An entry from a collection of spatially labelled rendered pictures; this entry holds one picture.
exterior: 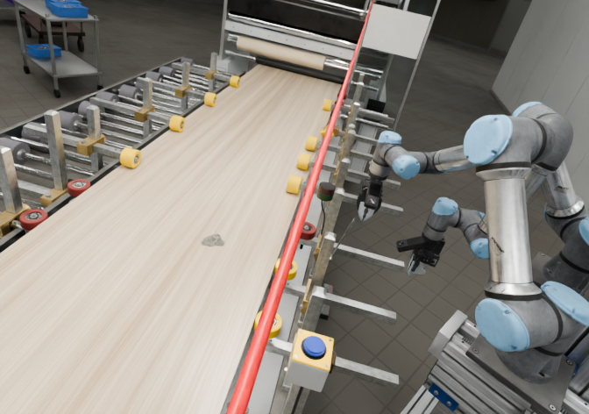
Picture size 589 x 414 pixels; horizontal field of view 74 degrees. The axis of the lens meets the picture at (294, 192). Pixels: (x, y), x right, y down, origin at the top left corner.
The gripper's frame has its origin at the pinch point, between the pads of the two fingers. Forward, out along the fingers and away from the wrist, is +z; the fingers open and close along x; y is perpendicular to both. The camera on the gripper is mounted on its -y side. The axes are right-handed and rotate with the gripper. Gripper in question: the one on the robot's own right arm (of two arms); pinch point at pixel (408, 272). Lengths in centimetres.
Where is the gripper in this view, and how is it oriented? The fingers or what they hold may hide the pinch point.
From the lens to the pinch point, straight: 166.7
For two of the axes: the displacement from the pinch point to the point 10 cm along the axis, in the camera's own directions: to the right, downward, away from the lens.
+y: 9.6, 2.6, -0.7
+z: -1.9, 8.4, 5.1
